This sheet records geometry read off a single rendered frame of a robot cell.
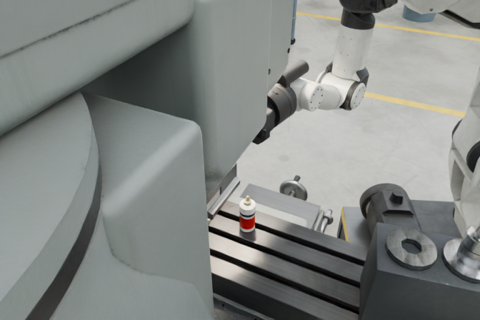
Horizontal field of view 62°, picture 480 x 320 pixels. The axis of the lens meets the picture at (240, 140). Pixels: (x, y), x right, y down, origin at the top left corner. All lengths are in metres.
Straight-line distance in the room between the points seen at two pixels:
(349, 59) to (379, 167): 1.72
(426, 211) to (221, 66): 1.39
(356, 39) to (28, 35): 0.97
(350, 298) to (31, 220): 0.83
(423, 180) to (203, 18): 2.51
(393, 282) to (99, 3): 0.68
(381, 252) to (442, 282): 0.11
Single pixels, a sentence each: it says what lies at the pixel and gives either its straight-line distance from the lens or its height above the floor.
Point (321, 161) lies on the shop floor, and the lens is 2.76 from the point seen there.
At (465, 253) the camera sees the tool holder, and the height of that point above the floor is 1.13.
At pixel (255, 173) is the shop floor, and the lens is 2.61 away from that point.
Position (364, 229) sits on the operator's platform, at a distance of 1.81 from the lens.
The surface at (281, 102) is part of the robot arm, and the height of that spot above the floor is 1.26.
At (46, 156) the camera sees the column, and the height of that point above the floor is 1.56.
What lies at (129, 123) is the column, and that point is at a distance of 0.32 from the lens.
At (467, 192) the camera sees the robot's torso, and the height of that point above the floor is 0.89.
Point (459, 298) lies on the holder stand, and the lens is 0.84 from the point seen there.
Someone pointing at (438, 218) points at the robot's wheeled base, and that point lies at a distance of 1.72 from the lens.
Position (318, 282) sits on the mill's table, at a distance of 0.98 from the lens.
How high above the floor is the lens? 1.70
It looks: 36 degrees down
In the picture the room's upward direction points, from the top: straight up
